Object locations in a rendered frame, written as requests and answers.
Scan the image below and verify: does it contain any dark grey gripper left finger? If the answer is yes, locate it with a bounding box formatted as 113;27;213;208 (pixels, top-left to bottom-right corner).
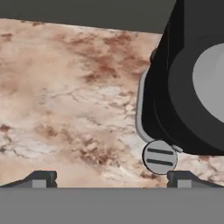
0;170;58;189

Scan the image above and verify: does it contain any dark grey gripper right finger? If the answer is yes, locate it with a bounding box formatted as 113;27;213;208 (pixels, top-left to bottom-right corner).
166;170;224;189

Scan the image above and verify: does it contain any black and grey coffee machine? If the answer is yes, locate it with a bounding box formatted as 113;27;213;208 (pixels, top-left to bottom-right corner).
136;0;224;176

